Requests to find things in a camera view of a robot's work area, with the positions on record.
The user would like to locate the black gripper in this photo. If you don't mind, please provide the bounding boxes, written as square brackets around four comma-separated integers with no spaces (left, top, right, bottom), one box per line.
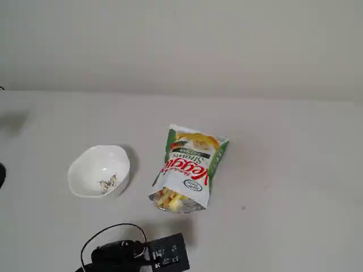
[90,240,150,272]

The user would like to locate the pile of veggie straws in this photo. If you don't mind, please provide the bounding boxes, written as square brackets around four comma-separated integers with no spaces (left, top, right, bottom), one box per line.
[153,188,188,212]

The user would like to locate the veggie straws snack packet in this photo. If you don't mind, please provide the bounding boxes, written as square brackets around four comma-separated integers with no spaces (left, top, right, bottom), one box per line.
[147,124,230,214]

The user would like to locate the black camera circuit board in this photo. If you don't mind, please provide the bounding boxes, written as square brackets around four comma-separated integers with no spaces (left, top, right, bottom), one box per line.
[147,232,191,272]

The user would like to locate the black cable loop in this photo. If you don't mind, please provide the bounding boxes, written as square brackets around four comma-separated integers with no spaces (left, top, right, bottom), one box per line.
[81,223,147,269]

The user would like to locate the white ceramic bowl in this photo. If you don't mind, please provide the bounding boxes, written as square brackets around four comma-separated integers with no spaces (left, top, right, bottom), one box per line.
[67,144,131,198]

